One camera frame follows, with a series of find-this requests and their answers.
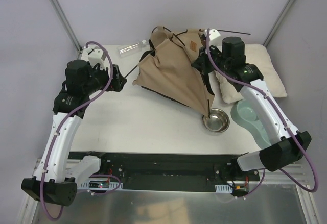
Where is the beige fabric pet tent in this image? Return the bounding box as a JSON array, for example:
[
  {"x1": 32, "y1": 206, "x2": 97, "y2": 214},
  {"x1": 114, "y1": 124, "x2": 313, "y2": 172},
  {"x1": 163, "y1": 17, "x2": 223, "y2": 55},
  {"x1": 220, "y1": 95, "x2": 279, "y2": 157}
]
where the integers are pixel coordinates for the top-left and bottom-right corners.
[{"x1": 133, "y1": 29, "x2": 215, "y2": 116}]

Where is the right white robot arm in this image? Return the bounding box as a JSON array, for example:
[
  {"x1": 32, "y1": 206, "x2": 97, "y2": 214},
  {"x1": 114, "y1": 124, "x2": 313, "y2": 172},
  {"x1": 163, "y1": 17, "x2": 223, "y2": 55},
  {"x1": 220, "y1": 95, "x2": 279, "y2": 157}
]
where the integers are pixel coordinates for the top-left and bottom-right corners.
[{"x1": 192, "y1": 36, "x2": 311, "y2": 181}]

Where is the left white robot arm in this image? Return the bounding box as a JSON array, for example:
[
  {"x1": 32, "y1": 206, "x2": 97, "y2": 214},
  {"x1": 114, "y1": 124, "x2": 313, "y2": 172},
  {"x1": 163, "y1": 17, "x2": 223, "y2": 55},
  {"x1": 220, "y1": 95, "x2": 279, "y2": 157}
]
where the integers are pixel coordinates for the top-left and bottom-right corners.
[{"x1": 21, "y1": 60, "x2": 127, "y2": 206}]

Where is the steel pet bowl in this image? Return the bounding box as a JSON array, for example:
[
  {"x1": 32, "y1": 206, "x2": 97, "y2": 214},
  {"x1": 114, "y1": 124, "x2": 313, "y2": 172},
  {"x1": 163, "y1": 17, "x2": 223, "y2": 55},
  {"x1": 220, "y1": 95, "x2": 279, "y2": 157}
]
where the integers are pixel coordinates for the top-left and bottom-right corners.
[{"x1": 202, "y1": 108, "x2": 230, "y2": 133}]

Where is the green double pet bowl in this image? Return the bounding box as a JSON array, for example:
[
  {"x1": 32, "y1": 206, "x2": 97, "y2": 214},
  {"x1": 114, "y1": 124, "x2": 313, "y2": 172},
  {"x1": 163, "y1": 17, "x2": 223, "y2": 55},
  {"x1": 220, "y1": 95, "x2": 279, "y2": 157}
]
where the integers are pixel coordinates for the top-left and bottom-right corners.
[{"x1": 230, "y1": 100, "x2": 271, "y2": 149}]

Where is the clear plastic bottle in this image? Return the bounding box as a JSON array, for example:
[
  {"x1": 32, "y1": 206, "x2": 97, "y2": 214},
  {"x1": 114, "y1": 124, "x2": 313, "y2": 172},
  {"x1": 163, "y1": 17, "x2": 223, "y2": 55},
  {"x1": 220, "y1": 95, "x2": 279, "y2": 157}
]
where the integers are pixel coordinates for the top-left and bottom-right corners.
[{"x1": 117, "y1": 40, "x2": 148, "y2": 57}]

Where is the cream white pillow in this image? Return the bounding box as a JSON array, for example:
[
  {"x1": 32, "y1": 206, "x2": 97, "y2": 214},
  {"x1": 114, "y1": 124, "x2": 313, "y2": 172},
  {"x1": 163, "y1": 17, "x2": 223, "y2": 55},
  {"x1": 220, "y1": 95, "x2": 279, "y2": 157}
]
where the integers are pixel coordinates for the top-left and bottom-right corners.
[{"x1": 216, "y1": 43, "x2": 288, "y2": 104}]

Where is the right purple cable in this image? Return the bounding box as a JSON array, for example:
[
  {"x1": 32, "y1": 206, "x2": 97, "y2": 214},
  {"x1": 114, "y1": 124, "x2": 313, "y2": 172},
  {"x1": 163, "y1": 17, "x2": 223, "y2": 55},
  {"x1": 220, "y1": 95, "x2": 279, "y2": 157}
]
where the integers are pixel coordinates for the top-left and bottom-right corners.
[{"x1": 206, "y1": 28, "x2": 319, "y2": 202}]

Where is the purple cable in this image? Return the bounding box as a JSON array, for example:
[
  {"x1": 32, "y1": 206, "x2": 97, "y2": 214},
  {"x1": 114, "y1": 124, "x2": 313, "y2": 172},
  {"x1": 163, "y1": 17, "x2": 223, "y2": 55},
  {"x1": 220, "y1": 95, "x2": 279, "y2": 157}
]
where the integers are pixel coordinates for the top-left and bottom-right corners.
[
  {"x1": 40, "y1": 41, "x2": 121, "y2": 221},
  {"x1": 206, "y1": 28, "x2": 319, "y2": 202}
]

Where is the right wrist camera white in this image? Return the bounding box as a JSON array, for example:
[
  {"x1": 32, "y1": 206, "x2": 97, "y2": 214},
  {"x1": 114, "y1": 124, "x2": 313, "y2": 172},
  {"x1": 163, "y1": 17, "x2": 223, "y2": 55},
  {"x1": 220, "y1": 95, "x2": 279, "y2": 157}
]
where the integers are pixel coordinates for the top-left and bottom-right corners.
[{"x1": 203, "y1": 29, "x2": 221, "y2": 42}]

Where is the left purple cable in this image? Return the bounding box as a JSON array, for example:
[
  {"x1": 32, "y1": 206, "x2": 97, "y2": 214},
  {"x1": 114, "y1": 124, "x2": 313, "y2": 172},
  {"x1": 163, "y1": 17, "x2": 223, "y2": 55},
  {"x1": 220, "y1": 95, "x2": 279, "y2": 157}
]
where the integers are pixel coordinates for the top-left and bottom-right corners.
[{"x1": 40, "y1": 41, "x2": 121, "y2": 221}]

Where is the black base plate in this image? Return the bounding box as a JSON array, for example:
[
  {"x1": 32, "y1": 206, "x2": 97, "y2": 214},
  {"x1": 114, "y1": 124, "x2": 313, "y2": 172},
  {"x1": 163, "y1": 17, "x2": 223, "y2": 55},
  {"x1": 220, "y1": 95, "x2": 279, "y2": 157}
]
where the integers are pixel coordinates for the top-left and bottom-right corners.
[{"x1": 68, "y1": 152, "x2": 260, "y2": 192}]

